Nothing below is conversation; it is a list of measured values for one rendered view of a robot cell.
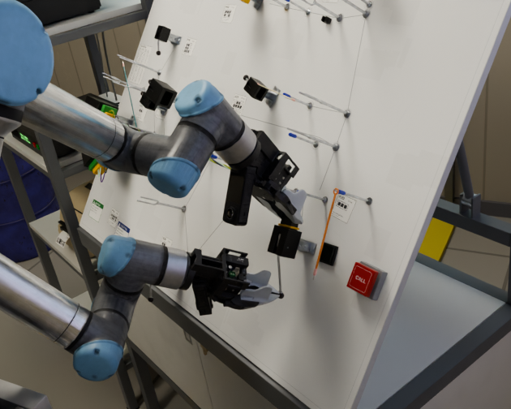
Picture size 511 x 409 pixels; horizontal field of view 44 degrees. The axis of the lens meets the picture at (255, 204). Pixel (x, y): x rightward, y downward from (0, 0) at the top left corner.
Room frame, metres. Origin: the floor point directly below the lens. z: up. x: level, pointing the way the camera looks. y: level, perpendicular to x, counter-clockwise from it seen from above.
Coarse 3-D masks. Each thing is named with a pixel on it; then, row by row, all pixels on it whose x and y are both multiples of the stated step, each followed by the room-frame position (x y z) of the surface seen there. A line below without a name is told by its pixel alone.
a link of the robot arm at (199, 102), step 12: (192, 84) 1.04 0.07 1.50; (204, 84) 1.02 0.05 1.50; (180, 96) 1.03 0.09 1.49; (192, 96) 1.01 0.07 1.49; (204, 96) 0.99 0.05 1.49; (216, 96) 1.01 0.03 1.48; (180, 108) 1.00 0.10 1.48; (192, 108) 0.99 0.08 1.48; (204, 108) 0.99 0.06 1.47; (216, 108) 1.00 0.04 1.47; (228, 108) 1.02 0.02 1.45; (180, 120) 1.01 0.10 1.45; (192, 120) 0.99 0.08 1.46; (204, 120) 0.99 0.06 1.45; (216, 120) 0.99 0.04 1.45; (228, 120) 1.01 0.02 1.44; (240, 120) 1.03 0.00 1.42; (216, 132) 0.98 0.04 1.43; (228, 132) 1.01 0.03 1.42; (240, 132) 1.02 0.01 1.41; (228, 144) 1.01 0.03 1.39
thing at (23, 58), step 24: (0, 0) 0.72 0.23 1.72; (0, 24) 0.70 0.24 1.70; (24, 24) 0.73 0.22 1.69; (0, 48) 0.69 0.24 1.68; (24, 48) 0.72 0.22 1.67; (48, 48) 0.74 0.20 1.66; (0, 72) 0.68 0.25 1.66; (24, 72) 0.70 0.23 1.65; (48, 72) 0.73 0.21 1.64; (0, 96) 0.67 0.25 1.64; (24, 96) 0.69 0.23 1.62; (0, 120) 0.68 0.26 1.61; (0, 144) 0.69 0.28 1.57
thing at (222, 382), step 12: (204, 348) 1.28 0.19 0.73; (204, 360) 1.30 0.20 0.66; (216, 360) 1.25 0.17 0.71; (204, 372) 1.32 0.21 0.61; (216, 372) 1.26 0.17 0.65; (228, 372) 1.21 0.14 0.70; (216, 384) 1.28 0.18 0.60; (228, 384) 1.22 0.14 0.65; (240, 384) 1.16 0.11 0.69; (216, 396) 1.29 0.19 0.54; (228, 396) 1.23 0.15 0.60; (240, 396) 1.18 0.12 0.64; (252, 396) 1.12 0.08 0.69; (216, 408) 1.31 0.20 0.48; (228, 408) 1.24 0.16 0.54; (240, 408) 1.19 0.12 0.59; (252, 408) 1.13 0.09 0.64; (264, 408) 1.09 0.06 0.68; (276, 408) 1.05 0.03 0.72
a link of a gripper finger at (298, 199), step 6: (288, 192) 1.07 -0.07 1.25; (300, 192) 1.08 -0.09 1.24; (306, 192) 1.09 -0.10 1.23; (294, 198) 1.07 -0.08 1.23; (300, 198) 1.08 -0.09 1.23; (276, 204) 1.06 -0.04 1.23; (294, 204) 1.07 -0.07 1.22; (300, 204) 1.08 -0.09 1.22; (282, 210) 1.06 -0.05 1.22; (300, 210) 1.07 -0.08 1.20; (288, 216) 1.07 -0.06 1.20; (294, 216) 1.05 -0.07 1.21; (300, 216) 1.07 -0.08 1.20; (294, 222) 1.07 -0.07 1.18; (300, 222) 1.07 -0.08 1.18
